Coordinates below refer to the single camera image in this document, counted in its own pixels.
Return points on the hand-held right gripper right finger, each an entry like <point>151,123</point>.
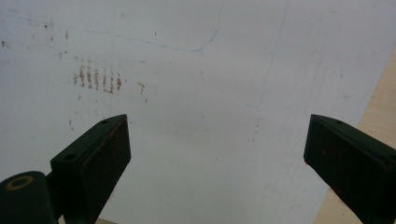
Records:
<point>351,168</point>

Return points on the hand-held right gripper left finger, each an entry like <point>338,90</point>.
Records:
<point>93,161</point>

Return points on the white table mat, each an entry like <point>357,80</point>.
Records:
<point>202,93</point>

